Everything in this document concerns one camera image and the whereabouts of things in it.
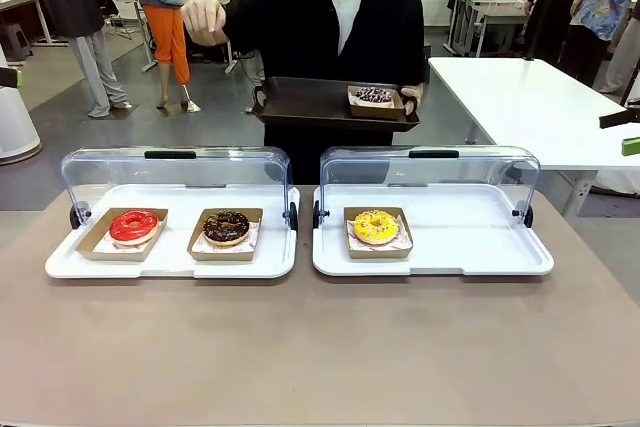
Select yellow sprinkled donut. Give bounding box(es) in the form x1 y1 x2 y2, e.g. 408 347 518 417
353 209 400 247

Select bystander in orange trousers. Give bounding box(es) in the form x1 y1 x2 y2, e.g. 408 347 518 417
118 0 205 113

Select person's left hand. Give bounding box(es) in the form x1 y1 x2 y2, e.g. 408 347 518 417
399 86 425 117

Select person's right hand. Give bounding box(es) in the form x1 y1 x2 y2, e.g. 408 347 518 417
181 0 230 46

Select bystander in long black clothes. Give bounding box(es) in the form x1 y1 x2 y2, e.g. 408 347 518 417
524 0 609 88

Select white display tray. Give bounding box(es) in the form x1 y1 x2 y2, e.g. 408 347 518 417
311 183 555 278
44 183 301 280

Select chocolate donut with nuts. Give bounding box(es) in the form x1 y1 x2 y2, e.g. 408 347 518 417
202 210 251 248
186 207 264 263

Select grey plastic stool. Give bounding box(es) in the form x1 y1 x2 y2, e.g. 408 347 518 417
0 24 35 62

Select large white table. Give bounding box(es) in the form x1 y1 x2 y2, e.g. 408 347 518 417
428 56 640 221

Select dark brown serving tray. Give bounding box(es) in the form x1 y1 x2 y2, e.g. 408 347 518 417
251 76 421 133

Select white printed paper liner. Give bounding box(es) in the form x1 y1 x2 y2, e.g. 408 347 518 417
348 88 402 109
192 220 261 253
347 214 412 252
92 219 164 254

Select clear hinged display lid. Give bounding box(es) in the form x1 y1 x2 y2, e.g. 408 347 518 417
59 146 300 233
312 145 542 231

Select chocolate donut purple white sprinkles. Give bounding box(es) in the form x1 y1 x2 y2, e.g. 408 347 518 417
355 86 394 106

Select red glazed donut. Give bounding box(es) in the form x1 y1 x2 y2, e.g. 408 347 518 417
75 206 170 263
108 209 160 247

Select background grey workbench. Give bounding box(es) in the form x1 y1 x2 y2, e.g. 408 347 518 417
447 0 541 58

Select yellow glazed donut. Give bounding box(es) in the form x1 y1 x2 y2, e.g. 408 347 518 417
343 206 415 261

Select collaborator in black shirt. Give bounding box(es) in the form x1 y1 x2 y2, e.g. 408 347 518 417
222 0 432 186

